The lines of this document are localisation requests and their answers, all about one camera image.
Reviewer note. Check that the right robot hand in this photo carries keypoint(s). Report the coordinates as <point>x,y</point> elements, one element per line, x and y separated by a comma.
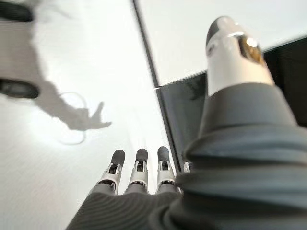
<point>239,179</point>

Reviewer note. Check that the white cabinet door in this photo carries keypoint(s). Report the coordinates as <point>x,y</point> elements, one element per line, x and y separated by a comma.
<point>180,36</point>

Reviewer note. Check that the black robot left foot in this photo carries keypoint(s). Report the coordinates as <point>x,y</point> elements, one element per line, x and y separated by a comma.
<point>14,10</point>

